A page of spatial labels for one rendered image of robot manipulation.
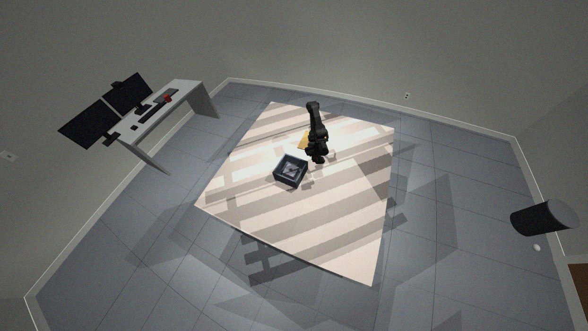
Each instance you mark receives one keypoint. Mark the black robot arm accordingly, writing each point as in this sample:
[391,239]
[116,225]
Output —
[318,131]

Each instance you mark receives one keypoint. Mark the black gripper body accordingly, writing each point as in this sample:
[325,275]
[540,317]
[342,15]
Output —
[318,158]

